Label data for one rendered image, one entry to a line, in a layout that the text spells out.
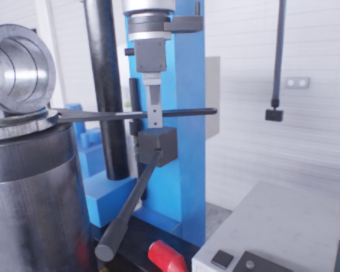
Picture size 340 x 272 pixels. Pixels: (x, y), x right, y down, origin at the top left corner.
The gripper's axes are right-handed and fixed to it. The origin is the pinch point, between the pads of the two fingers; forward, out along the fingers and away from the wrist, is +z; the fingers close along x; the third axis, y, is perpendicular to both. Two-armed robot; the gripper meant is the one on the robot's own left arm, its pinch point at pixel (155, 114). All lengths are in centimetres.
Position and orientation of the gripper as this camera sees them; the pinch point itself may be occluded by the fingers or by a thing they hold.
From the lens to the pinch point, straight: 48.2
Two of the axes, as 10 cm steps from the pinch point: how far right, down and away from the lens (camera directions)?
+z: 0.5, 9.5, 3.1
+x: 0.4, 3.0, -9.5
